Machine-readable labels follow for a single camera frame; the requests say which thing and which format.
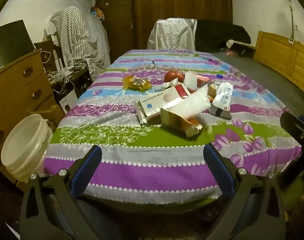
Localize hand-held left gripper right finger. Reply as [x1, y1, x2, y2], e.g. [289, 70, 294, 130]
[203, 143, 285, 240]

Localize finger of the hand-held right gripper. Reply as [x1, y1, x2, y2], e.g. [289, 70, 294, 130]
[280, 111, 304, 153]

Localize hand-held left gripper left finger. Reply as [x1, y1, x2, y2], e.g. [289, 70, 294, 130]
[20, 144, 103, 240]

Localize gold cigarette box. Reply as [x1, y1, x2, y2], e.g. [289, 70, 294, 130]
[160, 107, 203, 138]

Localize white plastic bucket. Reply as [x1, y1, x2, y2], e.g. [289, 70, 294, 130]
[1, 114, 54, 183]

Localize bubble wrap sheet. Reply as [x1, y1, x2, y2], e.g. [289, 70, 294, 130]
[167, 84, 210, 119]

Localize white printed plastic packet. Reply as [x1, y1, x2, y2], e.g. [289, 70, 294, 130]
[209, 82, 234, 120]

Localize small red cigarette pack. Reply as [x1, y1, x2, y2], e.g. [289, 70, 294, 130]
[195, 76, 213, 88]

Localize red and white carton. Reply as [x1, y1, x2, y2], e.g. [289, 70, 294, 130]
[137, 84, 191, 125]

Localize white foam block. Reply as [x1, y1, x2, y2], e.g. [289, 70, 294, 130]
[184, 71, 199, 90]

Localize yellow plastic bag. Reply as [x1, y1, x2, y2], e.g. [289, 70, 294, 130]
[122, 75, 152, 91]

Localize red apple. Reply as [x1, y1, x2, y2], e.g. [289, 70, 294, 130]
[164, 70, 185, 84]

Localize grey mattress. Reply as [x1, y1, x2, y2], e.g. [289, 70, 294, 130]
[212, 52, 304, 122]

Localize striped floral bedsheet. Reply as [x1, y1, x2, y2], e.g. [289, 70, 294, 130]
[43, 49, 303, 198]

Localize white cardboard box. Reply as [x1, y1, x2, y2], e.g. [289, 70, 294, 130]
[59, 89, 78, 114]

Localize wooden headboard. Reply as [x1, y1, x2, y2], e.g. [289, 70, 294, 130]
[253, 31, 304, 83]

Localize brown cardboard box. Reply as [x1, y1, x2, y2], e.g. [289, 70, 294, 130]
[226, 39, 256, 58]

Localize white router with antennas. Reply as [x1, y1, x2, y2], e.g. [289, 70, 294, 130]
[52, 50, 75, 73]

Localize wooden chest of drawers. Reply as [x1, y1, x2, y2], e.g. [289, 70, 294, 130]
[0, 49, 57, 172]

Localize black cloth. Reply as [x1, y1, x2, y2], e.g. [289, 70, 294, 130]
[195, 19, 251, 51]

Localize grey striped shirt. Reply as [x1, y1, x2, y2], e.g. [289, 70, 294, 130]
[44, 6, 111, 81]

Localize silver foil bag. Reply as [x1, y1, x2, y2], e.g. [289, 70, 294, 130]
[147, 18, 198, 52]

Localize black monitor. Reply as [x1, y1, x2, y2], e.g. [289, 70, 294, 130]
[0, 19, 37, 73]

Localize brown wooden door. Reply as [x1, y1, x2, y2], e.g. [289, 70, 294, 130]
[95, 0, 135, 68]

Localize orange and blue cloth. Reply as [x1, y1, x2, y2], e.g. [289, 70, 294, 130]
[90, 6, 105, 22]

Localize wooden bed frame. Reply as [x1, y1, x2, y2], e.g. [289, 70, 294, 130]
[30, 104, 65, 128]

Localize bundle of white cables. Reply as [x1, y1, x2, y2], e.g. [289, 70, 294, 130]
[41, 50, 93, 89]

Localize wall cable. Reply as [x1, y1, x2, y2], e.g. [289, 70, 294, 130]
[281, 0, 296, 44]

